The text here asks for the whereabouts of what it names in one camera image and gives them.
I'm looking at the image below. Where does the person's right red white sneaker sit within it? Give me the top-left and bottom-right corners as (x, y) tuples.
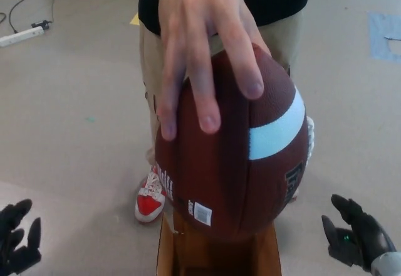
(134, 164), (167, 224)

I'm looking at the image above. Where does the brown leather american football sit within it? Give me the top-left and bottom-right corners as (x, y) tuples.
(155, 43), (318, 233)

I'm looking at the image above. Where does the black power adapter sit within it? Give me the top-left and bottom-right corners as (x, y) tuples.
(31, 20), (53, 31)

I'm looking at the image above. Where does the blue floor tape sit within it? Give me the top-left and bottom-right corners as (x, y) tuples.
(368, 11), (401, 61)

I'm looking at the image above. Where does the white power strip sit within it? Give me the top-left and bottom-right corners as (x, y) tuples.
(0, 26), (44, 47)

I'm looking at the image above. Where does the brown cardboard box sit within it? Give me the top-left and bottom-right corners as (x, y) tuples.
(155, 211), (283, 276)

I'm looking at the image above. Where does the black floor cable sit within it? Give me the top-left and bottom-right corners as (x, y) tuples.
(8, 0), (65, 34)

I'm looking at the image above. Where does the person's right hand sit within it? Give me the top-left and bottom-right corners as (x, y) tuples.
(153, 0), (273, 141)

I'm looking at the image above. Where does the robot left black hand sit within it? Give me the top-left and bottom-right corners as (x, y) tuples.
(0, 198), (42, 276)

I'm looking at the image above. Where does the robot right black hand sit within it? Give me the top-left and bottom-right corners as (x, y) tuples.
(321, 194), (397, 272)

